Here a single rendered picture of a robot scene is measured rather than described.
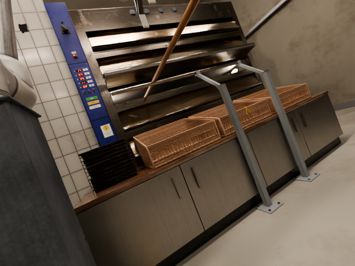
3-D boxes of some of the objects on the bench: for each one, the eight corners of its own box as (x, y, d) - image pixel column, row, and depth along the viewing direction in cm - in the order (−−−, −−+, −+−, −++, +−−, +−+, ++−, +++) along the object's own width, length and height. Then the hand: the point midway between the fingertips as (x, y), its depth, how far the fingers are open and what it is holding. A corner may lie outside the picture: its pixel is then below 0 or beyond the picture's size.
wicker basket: (142, 165, 146) (131, 136, 146) (195, 142, 167) (185, 117, 166) (153, 170, 101) (137, 129, 101) (223, 138, 121) (209, 103, 121)
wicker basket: (240, 123, 192) (231, 101, 191) (271, 108, 212) (263, 89, 212) (277, 112, 146) (266, 84, 146) (313, 96, 167) (303, 71, 167)
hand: (148, 14), depth 75 cm, fingers open, 13 cm apart
